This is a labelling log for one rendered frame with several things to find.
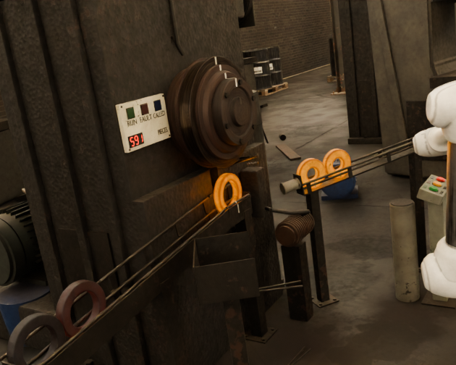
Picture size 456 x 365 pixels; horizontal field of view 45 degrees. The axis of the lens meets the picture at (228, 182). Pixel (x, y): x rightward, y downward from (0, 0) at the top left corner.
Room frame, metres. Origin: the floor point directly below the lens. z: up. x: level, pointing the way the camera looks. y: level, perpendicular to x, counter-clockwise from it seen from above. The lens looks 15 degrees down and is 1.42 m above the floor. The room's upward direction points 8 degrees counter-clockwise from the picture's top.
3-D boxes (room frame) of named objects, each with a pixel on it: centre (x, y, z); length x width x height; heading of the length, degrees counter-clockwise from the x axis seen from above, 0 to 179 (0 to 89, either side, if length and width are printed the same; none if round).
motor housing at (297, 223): (2.53, -0.30, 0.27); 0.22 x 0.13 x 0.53; 145
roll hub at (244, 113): (2.28, -0.08, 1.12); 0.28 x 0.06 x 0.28; 145
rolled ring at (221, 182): (2.34, 0.01, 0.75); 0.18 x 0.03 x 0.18; 145
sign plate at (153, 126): (2.12, 0.28, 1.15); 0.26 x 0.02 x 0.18; 145
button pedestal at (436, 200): (2.48, -0.99, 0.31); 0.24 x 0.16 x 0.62; 145
